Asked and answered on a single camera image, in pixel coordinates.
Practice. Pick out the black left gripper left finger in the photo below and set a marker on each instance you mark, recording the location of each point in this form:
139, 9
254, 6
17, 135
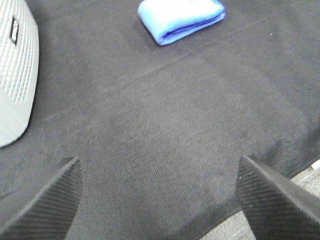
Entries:
45, 208

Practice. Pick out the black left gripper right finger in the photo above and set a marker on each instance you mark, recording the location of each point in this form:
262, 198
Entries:
275, 207

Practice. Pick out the blue microfibre towel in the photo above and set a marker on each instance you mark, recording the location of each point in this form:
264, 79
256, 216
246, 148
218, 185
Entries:
171, 20

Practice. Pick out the black table cloth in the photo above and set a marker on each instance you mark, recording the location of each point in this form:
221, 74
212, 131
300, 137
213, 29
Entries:
159, 130

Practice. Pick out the grey perforated plastic basket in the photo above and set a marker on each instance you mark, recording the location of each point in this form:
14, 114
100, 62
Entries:
19, 65

